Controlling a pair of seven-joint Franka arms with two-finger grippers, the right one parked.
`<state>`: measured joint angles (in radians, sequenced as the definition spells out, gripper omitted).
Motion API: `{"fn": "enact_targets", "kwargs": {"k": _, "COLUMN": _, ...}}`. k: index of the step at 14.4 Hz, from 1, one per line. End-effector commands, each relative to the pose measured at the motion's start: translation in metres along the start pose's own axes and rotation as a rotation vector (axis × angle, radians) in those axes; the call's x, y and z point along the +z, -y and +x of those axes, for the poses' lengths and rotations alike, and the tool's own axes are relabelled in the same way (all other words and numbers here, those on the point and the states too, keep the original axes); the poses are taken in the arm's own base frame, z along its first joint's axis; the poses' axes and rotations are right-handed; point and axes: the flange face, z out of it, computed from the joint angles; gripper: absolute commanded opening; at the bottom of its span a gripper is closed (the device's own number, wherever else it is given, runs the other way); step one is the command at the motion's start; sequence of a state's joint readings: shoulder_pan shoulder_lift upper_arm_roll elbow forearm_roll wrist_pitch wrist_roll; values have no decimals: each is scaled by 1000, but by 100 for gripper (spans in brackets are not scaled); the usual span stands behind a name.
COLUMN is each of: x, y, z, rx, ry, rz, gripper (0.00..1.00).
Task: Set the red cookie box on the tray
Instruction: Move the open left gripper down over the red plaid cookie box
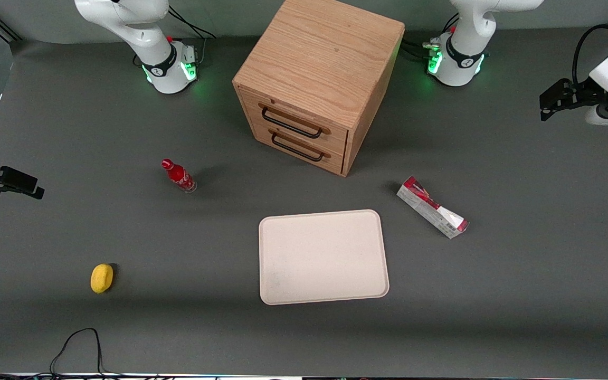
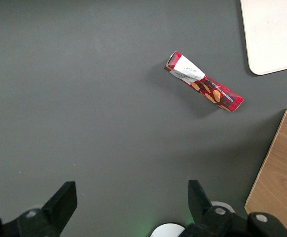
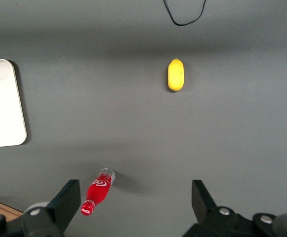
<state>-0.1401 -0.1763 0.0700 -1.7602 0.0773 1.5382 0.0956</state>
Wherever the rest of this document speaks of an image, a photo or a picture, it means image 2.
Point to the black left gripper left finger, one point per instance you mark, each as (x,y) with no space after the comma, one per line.
(56,207)

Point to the red cookie box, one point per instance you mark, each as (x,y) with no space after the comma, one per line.
(207,86)

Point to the wooden drawer cabinet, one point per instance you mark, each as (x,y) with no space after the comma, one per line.
(279,177)

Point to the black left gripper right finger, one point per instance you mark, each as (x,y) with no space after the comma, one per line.
(202,207)

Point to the cream plastic tray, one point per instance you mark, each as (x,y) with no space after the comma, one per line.
(274,34)

